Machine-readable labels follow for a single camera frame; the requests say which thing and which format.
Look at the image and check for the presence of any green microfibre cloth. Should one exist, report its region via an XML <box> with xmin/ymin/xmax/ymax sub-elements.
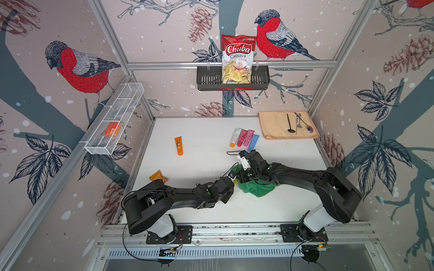
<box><xmin>228</xmin><ymin>163</ymin><xmax>276</xmax><ymax>198</ymax></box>

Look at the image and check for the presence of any light blue toothpaste tube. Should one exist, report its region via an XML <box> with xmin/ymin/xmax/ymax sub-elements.
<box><xmin>248</xmin><ymin>134</ymin><xmax>259</xmax><ymax>152</ymax></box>

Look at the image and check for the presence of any light pink toothpaste tube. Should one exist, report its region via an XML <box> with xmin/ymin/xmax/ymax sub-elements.
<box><xmin>243</xmin><ymin>129</ymin><xmax>254</xmax><ymax>147</ymax></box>

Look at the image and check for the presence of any dark pink toothpaste tube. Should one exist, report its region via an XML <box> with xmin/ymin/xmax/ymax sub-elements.
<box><xmin>237</xmin><ymin>129</ymin><xmax>248</xmax><ymax>147</ymax></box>

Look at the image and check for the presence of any white orange-capped toothpaste tube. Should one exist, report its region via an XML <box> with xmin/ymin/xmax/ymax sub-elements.
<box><xmin>230</xmin><ymin>128</ymin><xmax>242</xmax><ymax>148</ymax></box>

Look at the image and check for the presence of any orange toothpaste tube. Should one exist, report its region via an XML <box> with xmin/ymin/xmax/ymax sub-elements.
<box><xmin>175</xmin><ymin>136</ymin><xmax>183</xmax><ymax>156</ymax></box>

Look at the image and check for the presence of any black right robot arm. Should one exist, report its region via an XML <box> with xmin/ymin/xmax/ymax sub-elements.
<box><xmin>237</xmin><ymin>150</ymin><xmax>362</xmax><ymax>241</ymax></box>

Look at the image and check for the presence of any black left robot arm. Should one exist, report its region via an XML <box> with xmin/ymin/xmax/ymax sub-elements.
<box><xmin>121</xmin><ymin>176</ymin><xmax>235</xmax><ymax>234</ymax></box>

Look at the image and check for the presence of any beige cloth mat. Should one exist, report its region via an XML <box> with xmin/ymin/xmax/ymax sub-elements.
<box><xmin>258</xmin><ymin>111</ymin><xmax>319</xmax><ymax>140</ymax></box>

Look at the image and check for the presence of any black ladle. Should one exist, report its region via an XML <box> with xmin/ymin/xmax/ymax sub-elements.
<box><xmin>287</xmin><ymin>114</ymin><xmax>296</xmax><ymax>133</ymax></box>

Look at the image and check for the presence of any orange snack wrapper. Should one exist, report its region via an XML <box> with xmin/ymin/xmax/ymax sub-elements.
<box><xmin>149</xmin><ymin>170</ymin><xmax>168</xmax><ymax>183</ymax></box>

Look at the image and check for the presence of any purple spoon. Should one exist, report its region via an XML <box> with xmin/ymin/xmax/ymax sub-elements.
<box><xmin>299</xmin><ymin>116</ymin><xmax>314</xmax><ymax>133</ymax></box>

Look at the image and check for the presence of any red cassava chips bag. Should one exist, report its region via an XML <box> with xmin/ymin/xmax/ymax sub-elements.
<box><xmin>222</xmin><ymin>35</ymin><xmax>256</xmax><ymax>84</ymax></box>

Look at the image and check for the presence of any orange packet in basket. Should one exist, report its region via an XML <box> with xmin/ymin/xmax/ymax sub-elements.
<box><xmin>104</xmin><ymin>122</ymin><xmax>123</xmax><ymax>137</ymax></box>

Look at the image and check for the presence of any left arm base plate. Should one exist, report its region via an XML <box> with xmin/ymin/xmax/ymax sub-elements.
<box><xmin>146</xmin><ymin>225</ymin><xmax>193</xmax><ymax>245</ymax></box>

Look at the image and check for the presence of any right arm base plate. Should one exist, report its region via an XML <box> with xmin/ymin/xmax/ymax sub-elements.
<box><xmin>279</xmin><ymin>223</ymin><xmax>329</xmax><ymax>243</ymax></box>

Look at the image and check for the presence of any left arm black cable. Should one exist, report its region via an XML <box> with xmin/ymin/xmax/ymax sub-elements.
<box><xmin>121</xmin><ymin>161</ymin><xmax>240</xmax><ymax>264</ymax></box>

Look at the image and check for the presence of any black wall basket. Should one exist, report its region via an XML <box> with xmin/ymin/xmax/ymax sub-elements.
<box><xmin>197</xmin><ymin>65</ymin><xmax>270</xmax><ymax>91</ymax></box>

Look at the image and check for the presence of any aluminium front rail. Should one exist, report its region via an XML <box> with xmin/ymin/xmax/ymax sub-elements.
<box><xmin>95</xmin><ymin>221</ymin><xmax>380</xmax><ymax>248</ymax></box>

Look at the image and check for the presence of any white wire shelf basket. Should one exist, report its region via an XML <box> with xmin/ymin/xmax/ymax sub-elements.
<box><xmin>85</xmin><ymin>82</ymin><xmax>144</xmax><ymax>155</ymax></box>

